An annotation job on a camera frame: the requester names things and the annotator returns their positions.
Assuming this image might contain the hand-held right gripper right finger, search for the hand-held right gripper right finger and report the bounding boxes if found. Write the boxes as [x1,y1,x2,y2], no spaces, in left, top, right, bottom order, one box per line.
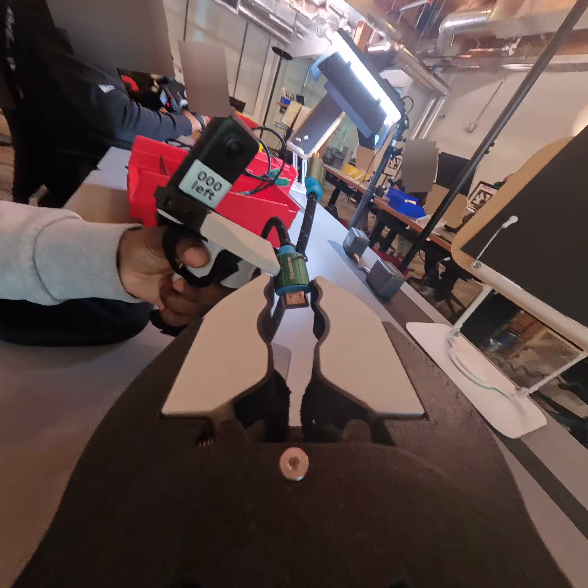
[301,276,425,421]

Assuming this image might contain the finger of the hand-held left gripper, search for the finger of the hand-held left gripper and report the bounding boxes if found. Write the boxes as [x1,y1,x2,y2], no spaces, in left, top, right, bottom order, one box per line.
[156,208,282,277]

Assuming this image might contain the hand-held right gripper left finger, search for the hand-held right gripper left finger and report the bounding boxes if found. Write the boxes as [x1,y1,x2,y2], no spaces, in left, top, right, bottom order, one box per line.
[161,274,276,423]

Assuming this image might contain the red plastic bin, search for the red plastic bin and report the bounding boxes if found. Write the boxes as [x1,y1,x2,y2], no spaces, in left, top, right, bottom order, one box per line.
[126,112,301,249]

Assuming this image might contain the person's left forearm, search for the person's left forearm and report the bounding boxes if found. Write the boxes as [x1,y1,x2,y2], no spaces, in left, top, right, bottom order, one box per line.
[0,200,144,306]

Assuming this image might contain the person's left hand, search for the person's left hand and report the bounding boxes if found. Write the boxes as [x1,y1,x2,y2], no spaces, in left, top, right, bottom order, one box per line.
[117,225,235,327]

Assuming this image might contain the black tape strip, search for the black tape strip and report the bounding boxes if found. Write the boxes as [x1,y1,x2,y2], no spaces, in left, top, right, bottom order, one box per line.
[327,239,588,529]

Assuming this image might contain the grey block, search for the grey block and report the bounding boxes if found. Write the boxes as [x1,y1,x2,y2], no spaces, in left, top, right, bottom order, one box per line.
[342,226,371,259]
[366,258,406,300]

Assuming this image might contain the black board wooden backing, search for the black board wooden backing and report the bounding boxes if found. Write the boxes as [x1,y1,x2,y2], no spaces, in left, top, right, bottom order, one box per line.
[293,94,346,157]
[451,135,588,343]

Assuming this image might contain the black floor lamp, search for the black floor lamp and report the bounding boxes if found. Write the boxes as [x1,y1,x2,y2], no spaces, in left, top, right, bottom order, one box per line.
[262,46,293,131]

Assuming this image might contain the white board stand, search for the white board stand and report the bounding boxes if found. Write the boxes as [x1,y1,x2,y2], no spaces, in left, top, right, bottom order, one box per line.
[406,215,588,439]

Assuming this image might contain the wooden workbench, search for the wooden workbench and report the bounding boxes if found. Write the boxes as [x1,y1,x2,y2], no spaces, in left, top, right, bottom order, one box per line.
[324,163,460,258]

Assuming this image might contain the black light stand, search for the black light stand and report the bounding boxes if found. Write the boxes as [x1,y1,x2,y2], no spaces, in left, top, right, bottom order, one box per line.
[351,96,413,232]

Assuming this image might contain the led panel light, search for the led panel light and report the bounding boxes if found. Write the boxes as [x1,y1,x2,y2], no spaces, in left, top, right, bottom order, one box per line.
[312,28,406,138]

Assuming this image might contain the blue plastic bin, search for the blue plastic bin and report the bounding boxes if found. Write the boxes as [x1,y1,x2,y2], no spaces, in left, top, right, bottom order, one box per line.
[386,186,425,219]

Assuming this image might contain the checker marker sign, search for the checker marker sign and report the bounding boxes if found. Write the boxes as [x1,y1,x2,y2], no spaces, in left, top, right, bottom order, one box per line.
[469,180,498,206]

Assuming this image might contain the black pole stand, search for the black pole stand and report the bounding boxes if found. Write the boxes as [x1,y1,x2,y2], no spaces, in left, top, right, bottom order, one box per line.
[399,0,582,273]

